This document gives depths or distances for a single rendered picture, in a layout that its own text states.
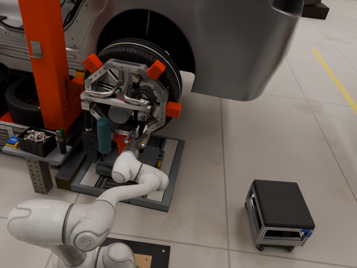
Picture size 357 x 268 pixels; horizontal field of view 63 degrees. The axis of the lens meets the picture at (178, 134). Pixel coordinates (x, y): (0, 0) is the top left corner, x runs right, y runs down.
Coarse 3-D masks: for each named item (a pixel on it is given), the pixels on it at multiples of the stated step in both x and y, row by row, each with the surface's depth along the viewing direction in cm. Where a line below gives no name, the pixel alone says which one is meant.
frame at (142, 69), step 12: (108, 60) 180; (120, 60) 180; (96, 72) 182; (132, 72) 178; (144, 72) 176; (84, 84) 189; (156, 84) 180; (96, 108) 204; (156, 120) 202; (120, 132) 208
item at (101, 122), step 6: (102, 120) 193; (108, 120) 194; (102, 126) 191; (108, 126) 193; (102, 132) 194; (108, 132) 196; (102, 138) 197; (108, 138) 199; (102, 144) 201; (108, 144) 202; (114, 144) 215; (102, 150) 204; (108, 150) 206
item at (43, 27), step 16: (32, 0) 158; (48, 0) 160; (32, 16) 164; (48, 16) 164; (32, 32) 170; (48, 32) 168; (32, 48) 175; (48, 48) 174; (64, 48) 188; (32, 64) 183; (48, 64) 181; (64, 64) 192; (48, 80) 188; (64, 80) 196; (48, 96) 196; (64, 96) 201; (48, 112) 204; (64, 112) 204; (48, 128) 213; (64, 128) 211
